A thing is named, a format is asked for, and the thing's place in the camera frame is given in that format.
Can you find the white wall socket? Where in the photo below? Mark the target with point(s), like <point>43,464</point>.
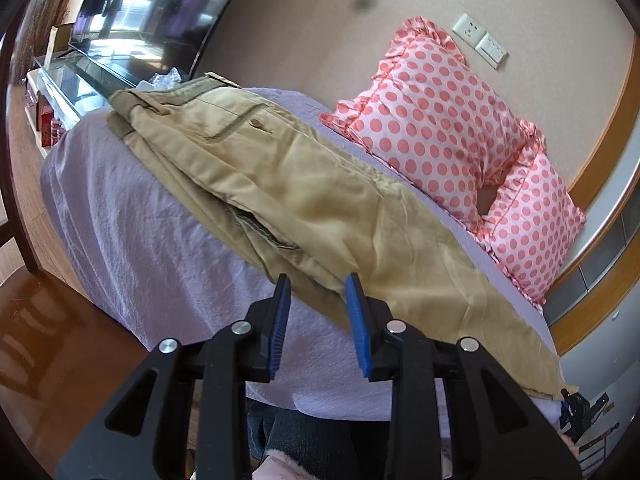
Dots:
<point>469,30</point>

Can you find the pink polka dot pillow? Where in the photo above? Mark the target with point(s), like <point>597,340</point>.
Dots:
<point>532,223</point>
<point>435,122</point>

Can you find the lavender bed sheet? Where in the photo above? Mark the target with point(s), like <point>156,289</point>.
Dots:
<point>146,261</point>

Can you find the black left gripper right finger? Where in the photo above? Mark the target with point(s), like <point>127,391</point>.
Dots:
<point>496,432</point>

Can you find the wooden framed glass door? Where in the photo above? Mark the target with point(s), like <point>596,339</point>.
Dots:
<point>604,187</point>

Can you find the flat screen television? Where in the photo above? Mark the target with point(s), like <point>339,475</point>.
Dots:
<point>136,39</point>

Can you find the glass tv cabinet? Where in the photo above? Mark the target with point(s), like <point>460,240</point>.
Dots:
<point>67,88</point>

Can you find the khaki tan pants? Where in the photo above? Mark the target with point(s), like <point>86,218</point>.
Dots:
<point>287,200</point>

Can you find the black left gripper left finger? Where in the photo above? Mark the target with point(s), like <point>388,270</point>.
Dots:
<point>142,431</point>

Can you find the white wall light switch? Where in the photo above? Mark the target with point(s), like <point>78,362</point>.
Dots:
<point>492,52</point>

